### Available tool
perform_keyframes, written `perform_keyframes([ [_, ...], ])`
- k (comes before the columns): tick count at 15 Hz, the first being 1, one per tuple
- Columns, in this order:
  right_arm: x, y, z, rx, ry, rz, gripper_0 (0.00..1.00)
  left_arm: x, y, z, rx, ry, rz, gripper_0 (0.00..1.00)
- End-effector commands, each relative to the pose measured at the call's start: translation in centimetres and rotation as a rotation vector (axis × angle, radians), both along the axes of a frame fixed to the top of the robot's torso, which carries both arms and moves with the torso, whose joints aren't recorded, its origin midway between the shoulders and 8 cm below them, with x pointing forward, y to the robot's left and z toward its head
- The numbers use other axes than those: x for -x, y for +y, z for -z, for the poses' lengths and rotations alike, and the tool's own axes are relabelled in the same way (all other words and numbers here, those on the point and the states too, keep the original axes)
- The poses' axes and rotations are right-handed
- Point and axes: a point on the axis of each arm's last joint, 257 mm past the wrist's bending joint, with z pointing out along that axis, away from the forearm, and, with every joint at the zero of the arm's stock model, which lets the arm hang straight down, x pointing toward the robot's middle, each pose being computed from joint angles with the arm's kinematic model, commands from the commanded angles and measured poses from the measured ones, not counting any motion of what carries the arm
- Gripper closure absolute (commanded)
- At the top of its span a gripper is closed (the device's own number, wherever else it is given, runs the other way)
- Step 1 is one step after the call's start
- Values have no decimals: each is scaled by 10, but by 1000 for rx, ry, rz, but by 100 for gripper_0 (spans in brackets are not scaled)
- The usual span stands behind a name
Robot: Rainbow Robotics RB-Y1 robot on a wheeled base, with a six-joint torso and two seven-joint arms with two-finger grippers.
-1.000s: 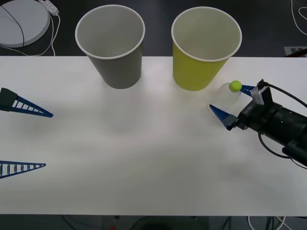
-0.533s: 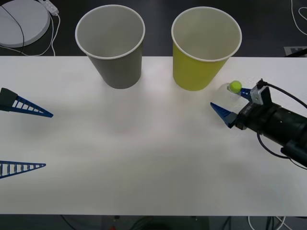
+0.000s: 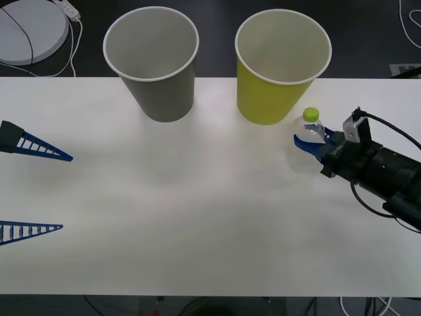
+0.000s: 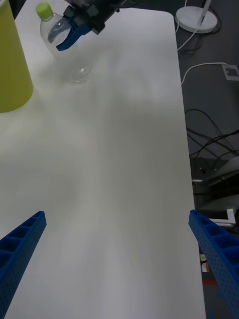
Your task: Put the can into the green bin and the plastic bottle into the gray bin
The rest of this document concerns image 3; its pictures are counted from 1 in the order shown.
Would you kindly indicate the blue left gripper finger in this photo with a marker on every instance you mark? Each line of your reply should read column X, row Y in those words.
column 10, row 138
column 49, row 227

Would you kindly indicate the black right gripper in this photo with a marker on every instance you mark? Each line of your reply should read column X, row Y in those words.
column 348, row 161

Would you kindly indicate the clear bottle with green cap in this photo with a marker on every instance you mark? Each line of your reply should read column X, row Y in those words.
column 310, row 114

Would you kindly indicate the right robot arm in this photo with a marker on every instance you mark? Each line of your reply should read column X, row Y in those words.
column 398, row 177

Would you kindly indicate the yellow-green plastic bin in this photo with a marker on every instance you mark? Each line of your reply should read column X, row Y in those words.
column 263, row 102

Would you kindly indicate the round white stand base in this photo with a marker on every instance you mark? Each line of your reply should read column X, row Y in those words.
column 19, row 36

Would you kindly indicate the printed marker sheet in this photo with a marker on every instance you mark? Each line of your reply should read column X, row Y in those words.
column 404, row 70

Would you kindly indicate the white power strip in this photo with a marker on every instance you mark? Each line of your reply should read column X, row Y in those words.
column 70, row 9

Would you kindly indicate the grey plastic bin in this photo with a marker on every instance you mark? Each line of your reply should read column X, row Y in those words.
column 158, row 95

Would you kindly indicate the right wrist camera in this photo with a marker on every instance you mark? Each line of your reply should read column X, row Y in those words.
column 353, row 128

